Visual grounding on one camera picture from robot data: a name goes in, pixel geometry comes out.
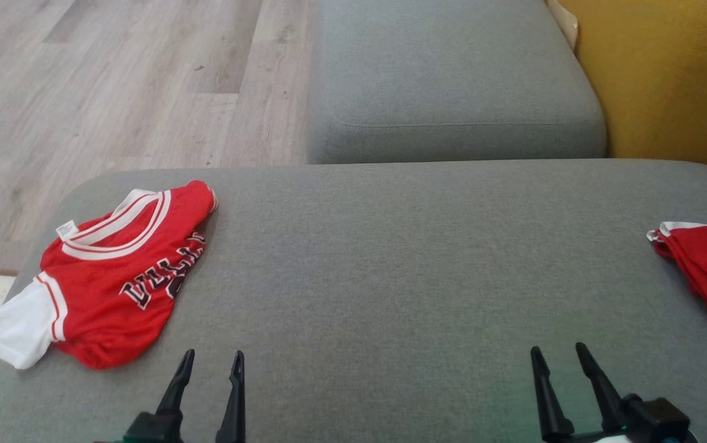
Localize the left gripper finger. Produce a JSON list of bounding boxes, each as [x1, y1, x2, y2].
[[156, 349, 196, 414], [215, 351, 246, 443]]

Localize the red basketball jersey white sleeves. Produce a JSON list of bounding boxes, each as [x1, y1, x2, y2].
[[0, 180, 218, 370]]

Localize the small grey sofa cushion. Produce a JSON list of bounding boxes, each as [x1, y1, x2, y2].
[[307, 0, 607, 165]]

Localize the large grey sofa seat cushion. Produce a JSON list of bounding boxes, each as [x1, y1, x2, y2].
[[0, 159, 707, 443]]

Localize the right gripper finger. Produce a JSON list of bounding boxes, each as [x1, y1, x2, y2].
[[576, 343, 625, 431], [530, 346, 575, 441]]

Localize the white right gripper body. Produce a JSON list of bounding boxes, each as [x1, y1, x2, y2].
[[541, 431, 631, 443]]

